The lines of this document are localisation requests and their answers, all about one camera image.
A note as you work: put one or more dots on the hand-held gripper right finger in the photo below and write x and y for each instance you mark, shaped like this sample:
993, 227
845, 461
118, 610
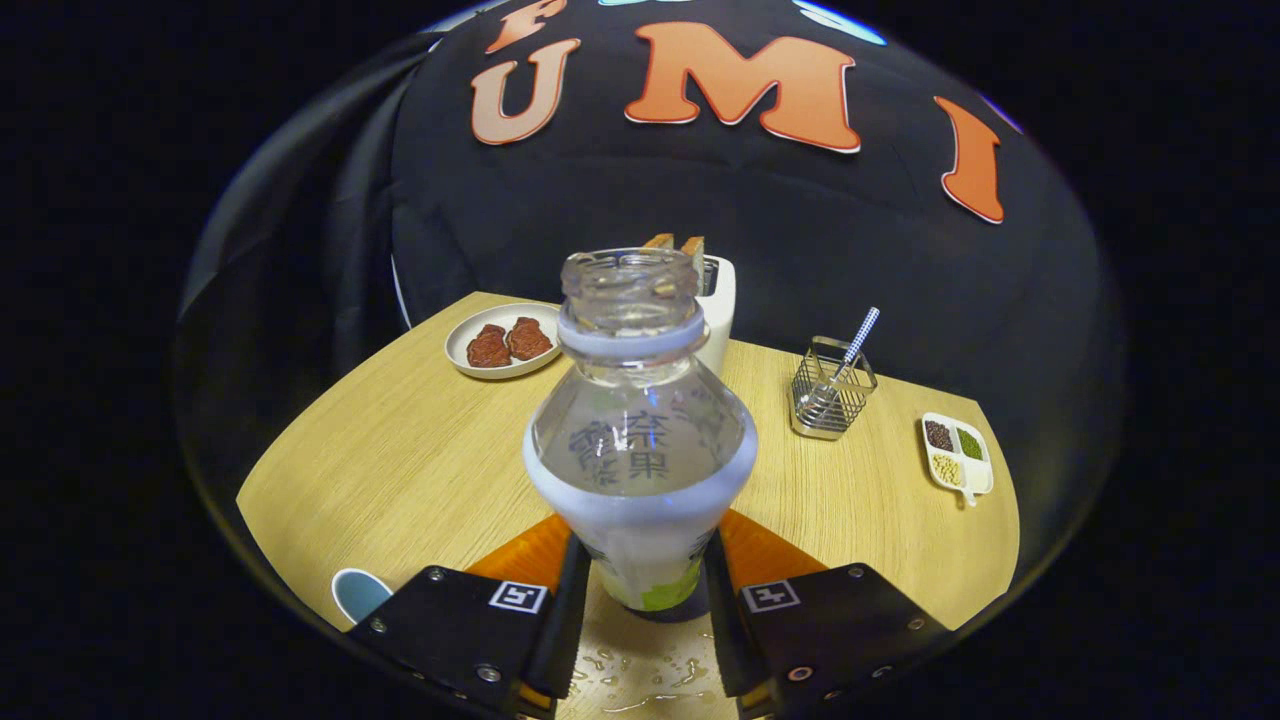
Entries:
725, 640

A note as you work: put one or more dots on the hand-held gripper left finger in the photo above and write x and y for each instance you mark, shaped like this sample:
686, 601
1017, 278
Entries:
565, 640

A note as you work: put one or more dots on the clear plastic juice bottle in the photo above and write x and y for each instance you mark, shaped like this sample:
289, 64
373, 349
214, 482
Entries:
640, 460

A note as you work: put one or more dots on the white cup with blue inside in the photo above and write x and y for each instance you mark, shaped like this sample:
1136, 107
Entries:
355, 595

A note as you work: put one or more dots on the wooden table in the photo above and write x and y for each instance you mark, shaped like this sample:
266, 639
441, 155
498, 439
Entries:
420, 450

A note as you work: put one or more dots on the red-brown meat piece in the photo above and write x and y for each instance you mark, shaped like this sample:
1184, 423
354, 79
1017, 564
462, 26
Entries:
488, 347
528, 339

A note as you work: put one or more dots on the white divided dish with beans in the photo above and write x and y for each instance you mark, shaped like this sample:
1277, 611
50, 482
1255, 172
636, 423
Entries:
978, 470

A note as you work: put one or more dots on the white round plate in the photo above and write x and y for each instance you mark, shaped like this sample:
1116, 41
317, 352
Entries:
462, 345

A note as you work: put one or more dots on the white toaster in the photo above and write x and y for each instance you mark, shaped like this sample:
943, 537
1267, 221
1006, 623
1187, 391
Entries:
718, 310

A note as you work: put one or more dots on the checked drinking straw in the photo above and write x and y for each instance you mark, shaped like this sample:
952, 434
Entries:
862, 335

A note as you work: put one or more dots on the toast slice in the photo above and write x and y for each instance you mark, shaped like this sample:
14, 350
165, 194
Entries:
659, 241
694, 250

